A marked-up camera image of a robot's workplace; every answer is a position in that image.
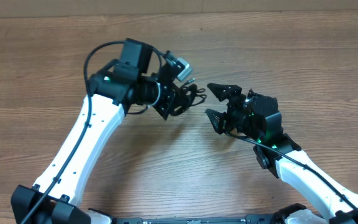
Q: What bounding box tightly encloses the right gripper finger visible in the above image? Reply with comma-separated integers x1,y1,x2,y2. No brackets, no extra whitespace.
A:
205,109,228,134
207,83,242,101

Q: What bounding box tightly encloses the black USB cable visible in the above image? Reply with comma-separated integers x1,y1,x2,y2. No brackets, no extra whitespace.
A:
175,77,208,113

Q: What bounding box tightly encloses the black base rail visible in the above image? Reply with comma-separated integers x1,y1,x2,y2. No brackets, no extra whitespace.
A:
112,214,285,224

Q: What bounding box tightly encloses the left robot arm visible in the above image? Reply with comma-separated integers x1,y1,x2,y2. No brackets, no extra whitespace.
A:
11,39,196,223

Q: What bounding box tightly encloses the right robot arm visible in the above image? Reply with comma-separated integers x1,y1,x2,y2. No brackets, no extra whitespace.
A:
205,83,358,223

